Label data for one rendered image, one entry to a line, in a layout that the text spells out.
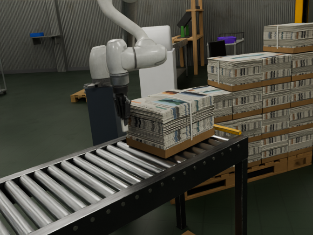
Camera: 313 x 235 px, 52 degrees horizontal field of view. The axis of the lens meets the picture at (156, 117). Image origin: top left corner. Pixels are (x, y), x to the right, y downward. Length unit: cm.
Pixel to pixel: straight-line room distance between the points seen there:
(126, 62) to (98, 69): 77
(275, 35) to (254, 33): 689
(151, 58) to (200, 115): 38
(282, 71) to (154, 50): 154
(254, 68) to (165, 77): 282
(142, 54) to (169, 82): 382
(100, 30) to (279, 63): 831
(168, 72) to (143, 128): 377
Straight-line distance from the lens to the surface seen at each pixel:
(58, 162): 162
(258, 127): 280
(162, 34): 531
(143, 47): 152
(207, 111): 165
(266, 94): 278
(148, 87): 536
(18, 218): 125
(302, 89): 303
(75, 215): 118
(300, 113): 307
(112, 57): 148
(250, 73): 265
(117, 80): 150
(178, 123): 149
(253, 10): 990
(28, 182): 149
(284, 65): 285
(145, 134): 155
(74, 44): 1098
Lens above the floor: 142
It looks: 17 degrees down
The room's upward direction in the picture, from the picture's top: 5 degrees counter-clockwise
